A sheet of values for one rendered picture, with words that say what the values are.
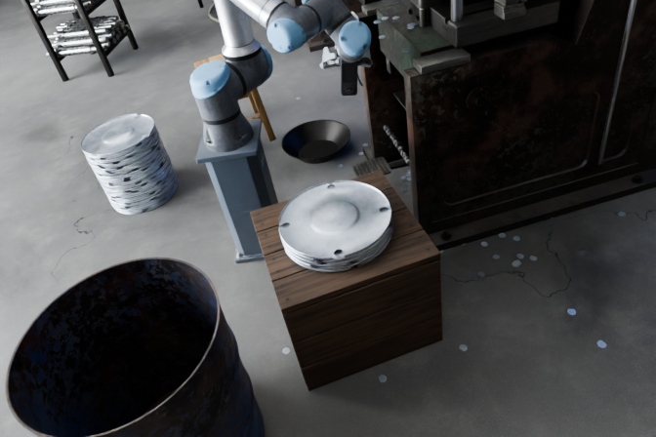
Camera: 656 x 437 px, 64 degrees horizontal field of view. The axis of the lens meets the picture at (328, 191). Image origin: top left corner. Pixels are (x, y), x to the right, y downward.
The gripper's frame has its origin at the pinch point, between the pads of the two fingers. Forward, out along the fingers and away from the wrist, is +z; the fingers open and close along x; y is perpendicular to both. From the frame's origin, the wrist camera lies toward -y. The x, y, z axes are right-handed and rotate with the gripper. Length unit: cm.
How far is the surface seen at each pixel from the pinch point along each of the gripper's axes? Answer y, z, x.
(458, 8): 11.6, -18.1, -29.0
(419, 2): 16.8, -5.0, -21.6
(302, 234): -45, -30, 15
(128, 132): -14, 51, 83
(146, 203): -43, 54, 79
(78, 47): 44, 177, 151
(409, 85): -7.8, -17.1, -15.5
